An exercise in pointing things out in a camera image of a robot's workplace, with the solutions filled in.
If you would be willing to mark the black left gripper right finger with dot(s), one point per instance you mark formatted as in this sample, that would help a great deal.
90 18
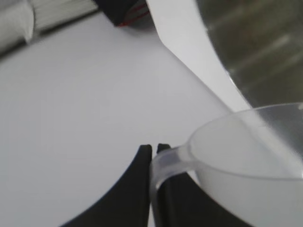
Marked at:
180 205

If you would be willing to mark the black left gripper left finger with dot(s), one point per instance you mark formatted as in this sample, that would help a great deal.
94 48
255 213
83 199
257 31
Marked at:
123 196

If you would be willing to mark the translucent plastic measuring cup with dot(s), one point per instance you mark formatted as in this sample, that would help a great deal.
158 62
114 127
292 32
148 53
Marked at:
241 189

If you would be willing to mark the stainless steel mixing bowl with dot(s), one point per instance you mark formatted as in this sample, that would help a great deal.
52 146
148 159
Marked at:
260 47

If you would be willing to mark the black box with red line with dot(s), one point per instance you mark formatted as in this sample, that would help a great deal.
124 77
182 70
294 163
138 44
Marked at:
123 11

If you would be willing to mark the grey ribbed panel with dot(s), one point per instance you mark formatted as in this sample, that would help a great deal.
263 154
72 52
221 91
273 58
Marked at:
61 11

